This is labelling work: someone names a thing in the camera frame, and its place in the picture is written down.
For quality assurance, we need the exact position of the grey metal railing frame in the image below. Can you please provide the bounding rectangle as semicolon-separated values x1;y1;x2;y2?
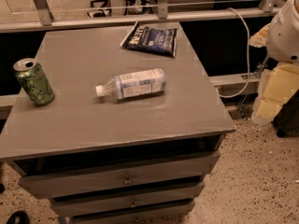
0;0;286;33

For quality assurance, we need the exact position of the black shoe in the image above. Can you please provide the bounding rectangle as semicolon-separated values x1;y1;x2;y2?
6;211;30;224

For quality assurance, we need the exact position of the bottom grey drawer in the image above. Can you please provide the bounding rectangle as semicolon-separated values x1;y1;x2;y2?
73;200;195;224

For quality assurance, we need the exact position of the grey drawer cabinet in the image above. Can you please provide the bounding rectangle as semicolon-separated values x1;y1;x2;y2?
0;21;237;224

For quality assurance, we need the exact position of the white cable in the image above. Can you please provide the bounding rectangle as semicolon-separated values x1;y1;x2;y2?
218;7;252;99

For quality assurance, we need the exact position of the blue label plastic bottle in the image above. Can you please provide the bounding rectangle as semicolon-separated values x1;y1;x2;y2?
95;68;166;100

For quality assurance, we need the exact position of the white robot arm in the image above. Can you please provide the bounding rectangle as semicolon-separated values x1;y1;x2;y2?
267;0;299;63

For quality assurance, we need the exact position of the green soda can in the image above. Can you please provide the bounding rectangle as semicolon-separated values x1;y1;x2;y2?
13;58;55;105

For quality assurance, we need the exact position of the grey drawer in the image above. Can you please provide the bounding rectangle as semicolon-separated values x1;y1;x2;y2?
19;151;220;199
73;200;195;224
51;177;205;217

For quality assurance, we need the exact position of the middle grey drawer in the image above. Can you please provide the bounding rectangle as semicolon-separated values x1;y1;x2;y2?
51;177;205;217

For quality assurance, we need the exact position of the dark blue snack bag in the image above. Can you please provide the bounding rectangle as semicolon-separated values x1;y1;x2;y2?
120;21;178;57

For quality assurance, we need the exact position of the top grey drawer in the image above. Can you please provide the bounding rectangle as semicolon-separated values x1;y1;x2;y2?
19;151;220;199

